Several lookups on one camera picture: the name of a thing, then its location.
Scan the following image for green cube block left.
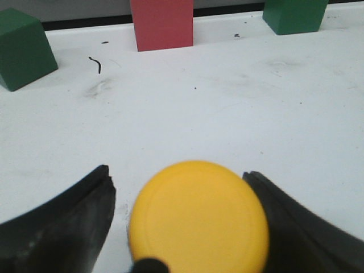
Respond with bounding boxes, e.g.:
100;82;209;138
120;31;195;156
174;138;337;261
1;8;58;92

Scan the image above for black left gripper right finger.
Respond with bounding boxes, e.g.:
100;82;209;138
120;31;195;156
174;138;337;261
242;171;363;272

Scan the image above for green cube block centre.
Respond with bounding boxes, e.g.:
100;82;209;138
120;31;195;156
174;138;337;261
263;0;328;35

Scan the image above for pink cube block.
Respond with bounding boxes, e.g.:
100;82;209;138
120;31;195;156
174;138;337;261
130;0;193;52

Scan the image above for yellow push button switch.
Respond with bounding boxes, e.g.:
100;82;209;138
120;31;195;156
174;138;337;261
129;161;269;272

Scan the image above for green cube block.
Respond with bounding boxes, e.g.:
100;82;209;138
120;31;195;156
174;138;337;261
1;8;58;92
263;0;328;35

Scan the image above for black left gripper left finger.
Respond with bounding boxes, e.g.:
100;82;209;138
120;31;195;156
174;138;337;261
1;165;116;272

